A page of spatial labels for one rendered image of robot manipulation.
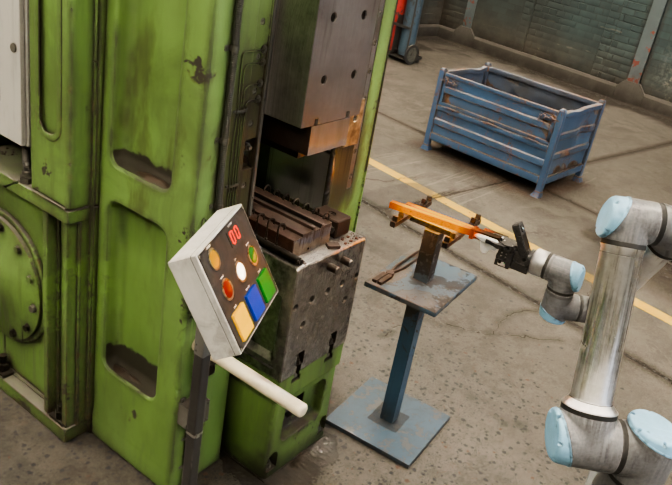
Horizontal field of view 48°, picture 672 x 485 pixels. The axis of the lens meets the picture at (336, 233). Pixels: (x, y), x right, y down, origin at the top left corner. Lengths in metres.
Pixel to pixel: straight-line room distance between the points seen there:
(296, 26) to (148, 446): 1.54
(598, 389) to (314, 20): 1.25
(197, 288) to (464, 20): 10.13
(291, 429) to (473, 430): 0.87
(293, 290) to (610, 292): 0.96
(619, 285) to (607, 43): 8.46
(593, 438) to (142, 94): 1.61
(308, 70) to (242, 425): 1.36
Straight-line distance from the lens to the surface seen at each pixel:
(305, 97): 2.20
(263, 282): 2.07
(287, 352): 2.56
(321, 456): 3.08
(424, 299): 2.79
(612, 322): 2.12
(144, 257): 2.55
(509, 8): 11.25
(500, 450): 3.36
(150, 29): 2.32
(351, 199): 2.90
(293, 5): 2.20
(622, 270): 2.10
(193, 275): 1.82
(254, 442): 2.87
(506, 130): 6.22
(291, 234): 2.45
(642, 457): 2.22
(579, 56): 10.67
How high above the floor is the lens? 2.06
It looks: 26 degrees down
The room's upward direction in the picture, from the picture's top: 10 degrees clockwise
